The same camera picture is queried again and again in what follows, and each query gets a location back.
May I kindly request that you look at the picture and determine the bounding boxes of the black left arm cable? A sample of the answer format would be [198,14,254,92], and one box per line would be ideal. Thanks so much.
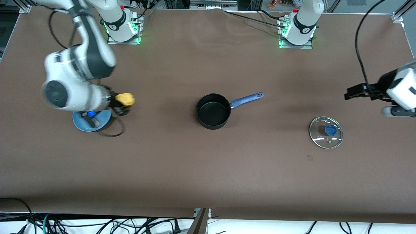
[355,0,388,95]

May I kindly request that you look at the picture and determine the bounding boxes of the aluminium frame beam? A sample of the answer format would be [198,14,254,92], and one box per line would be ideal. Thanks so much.
[18,0,33,14]
[391,0,416,23]

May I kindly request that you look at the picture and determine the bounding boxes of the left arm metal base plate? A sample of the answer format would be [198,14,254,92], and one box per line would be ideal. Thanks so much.
[278,17,313,49]

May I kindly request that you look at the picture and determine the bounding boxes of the silver metal box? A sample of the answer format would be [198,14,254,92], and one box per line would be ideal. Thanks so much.
[190,0,238,10]

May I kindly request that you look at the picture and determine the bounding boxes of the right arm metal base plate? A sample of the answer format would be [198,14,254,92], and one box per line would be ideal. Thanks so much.
[107,12,144,45]

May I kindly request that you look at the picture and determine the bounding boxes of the aluminium frame post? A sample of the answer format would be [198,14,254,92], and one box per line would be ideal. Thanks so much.
[186,208,212,234]

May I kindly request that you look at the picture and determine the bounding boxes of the blue round plate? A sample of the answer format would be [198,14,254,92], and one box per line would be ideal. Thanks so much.
[72,109,113,132]

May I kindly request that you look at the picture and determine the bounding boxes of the yellow potato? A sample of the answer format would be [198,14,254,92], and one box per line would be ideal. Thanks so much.
[115,93,136,107]

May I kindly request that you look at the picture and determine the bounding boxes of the black pot with blue handle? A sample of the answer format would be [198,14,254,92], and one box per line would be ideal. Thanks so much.
[195,92,265,130]

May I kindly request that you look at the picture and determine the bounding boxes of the brown table cover sheet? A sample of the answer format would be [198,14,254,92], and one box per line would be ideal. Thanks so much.
[0,6,416,225]

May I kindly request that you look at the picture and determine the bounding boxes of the colourful small items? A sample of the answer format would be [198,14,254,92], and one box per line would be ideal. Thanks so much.
[267,0,293,9]

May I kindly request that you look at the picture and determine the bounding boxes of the glass lid with blue knob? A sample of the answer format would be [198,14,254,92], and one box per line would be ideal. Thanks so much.
[309,116,344,150]

